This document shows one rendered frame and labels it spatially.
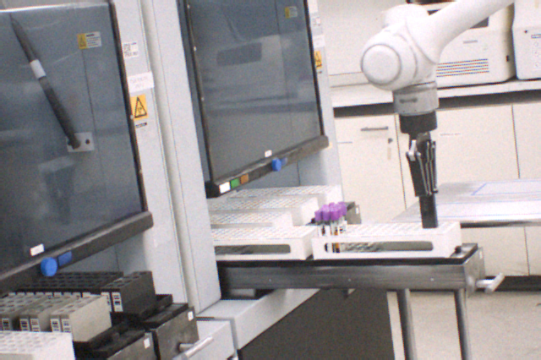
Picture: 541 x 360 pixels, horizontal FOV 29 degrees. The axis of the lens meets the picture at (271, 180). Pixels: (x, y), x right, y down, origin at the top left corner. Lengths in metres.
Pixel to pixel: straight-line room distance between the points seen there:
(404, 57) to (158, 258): 0.63
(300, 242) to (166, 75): 0.45
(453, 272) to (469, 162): 2.46
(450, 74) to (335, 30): 1.01
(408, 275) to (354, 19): 3.27
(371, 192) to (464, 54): 0.75
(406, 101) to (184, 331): 0.62
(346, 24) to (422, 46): 3.42
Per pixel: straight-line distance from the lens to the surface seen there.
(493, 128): 4.48
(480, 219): 2.39
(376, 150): 4.65
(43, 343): 1.78
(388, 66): 1.87
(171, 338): 1.97
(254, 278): 2.27
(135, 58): 2.07
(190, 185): 2.20
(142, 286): 2.02
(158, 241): 2.10
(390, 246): 2.25
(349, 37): 5.31
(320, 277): 2.20
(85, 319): 1.88
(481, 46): 4.44
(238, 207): 2.65
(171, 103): 2.16
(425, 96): 2.07
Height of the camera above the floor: 1.35
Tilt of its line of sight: 9 degrees down
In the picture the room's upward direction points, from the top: 8 degrees counter-clockwise
